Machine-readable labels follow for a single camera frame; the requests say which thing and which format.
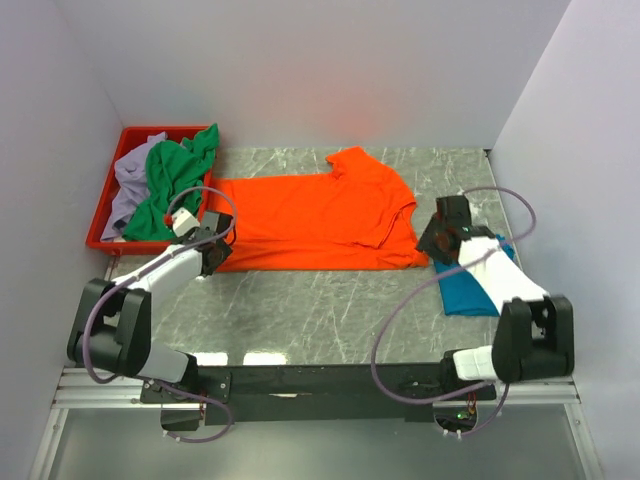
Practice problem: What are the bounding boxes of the orange t shirt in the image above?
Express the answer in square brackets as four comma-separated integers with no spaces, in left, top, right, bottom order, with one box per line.
[207,147,428,272]

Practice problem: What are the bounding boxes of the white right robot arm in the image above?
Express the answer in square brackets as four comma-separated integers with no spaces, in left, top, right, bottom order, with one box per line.
[416,195,575,383]

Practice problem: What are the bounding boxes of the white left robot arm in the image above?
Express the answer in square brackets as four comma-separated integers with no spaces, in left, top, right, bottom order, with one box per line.
[66,211,235,389]

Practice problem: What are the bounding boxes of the green t shirt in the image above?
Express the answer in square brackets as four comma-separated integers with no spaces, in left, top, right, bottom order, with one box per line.
[122,124,220,242]

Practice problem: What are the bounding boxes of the folded teal t shirt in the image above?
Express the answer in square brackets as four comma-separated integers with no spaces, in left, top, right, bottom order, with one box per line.
[433,235,515,317]

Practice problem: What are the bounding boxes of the lavender t shirt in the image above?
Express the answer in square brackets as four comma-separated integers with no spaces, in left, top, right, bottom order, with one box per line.
[101,132,167,242]

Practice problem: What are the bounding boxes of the red plastic bin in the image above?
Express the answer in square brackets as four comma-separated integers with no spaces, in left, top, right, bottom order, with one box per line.
[86,126,212,256]

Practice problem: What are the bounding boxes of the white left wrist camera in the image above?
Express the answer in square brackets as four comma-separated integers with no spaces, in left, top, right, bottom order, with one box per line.
[164,208,200,237]

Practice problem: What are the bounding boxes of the black table edge rail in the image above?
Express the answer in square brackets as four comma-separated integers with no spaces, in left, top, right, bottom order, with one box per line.
[139,362,501,432]

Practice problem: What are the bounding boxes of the aluminium frame rail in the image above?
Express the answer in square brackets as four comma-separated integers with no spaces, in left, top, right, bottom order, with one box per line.
[51,368,581,409]

